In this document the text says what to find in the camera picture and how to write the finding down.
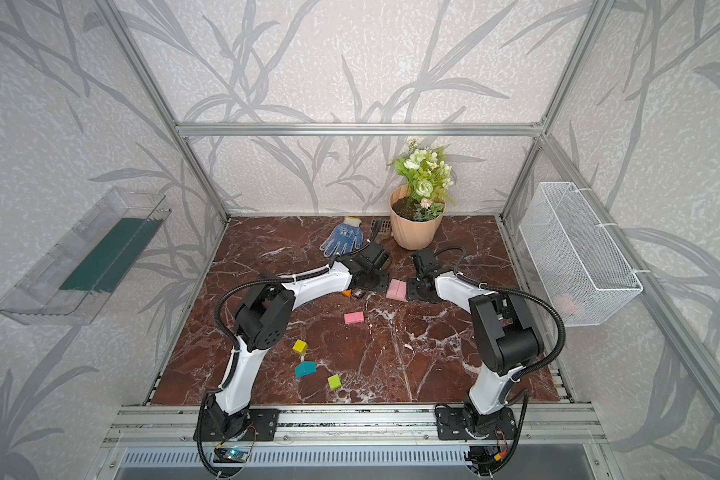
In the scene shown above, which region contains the clear plastic wall shelf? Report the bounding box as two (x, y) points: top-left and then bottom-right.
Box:
(0, 187), (171, 326)

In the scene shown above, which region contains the brown slotted plastic scoop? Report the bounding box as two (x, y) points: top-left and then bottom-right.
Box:
(371, 218), (392, 238)

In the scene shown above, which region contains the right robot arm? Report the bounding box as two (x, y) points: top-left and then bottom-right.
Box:
(406, 249), (566, 440)

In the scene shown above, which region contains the yellow cube block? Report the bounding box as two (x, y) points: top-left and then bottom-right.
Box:
(292, 340), (308, 355)

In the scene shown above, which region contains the blue dotted work glove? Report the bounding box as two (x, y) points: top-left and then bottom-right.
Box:
(320, 216), (364, 257)

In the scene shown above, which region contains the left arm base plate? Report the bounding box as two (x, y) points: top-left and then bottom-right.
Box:
(192, 407), (280, 443)

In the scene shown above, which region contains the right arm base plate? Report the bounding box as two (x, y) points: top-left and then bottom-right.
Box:
(434, 404), (517, 440)

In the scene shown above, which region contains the green circuit board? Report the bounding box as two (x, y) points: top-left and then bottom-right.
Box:
(214, 446), (250, 464)

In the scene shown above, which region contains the pink long block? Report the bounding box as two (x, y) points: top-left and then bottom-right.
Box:
(394, 280), (407, 302)

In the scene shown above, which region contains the green cube block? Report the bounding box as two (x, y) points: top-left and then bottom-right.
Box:
(327, 374), (342, 390)

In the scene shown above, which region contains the flower pot with plant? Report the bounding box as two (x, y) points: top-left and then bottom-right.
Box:
(389, 140), (454, 251)

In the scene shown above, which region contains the white wire mesh basket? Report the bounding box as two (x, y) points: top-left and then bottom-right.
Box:
(519, 182), (643, 327)

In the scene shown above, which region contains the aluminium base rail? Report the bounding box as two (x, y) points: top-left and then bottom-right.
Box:
(102, 403), (607, 448)

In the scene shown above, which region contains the pink object in basket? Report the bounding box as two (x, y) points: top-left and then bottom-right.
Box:
(553, 293), (583, 317)

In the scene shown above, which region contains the teal block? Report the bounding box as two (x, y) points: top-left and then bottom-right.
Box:
(294, 361), (317, 378)

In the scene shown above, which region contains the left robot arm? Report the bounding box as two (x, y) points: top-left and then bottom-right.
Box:
(193, 221), (390, 445)

